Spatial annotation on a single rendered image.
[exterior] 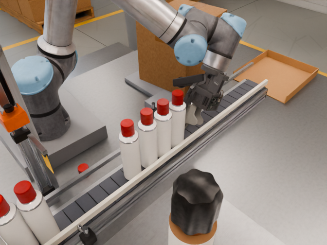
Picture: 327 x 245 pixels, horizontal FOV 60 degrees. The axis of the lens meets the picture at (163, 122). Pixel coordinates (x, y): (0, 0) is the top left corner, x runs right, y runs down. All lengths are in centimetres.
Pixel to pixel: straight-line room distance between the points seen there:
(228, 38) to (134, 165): 43
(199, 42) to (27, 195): 48
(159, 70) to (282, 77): 58
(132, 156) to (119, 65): 75
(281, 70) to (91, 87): 89
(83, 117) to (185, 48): 51
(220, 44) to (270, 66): 69
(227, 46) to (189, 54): 17
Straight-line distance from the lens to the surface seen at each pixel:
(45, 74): 88
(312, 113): 126
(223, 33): 82
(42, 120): 95
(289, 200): 93
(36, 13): 397
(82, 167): 92
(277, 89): 133
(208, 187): 45
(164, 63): 114
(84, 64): 147
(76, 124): 102
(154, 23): 68
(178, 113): 80
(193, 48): 67
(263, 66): 148
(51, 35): 94
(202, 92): 83
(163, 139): 81
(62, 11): 90
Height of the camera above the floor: 155
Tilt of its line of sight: 42 degrees down
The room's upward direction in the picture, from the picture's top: straight up
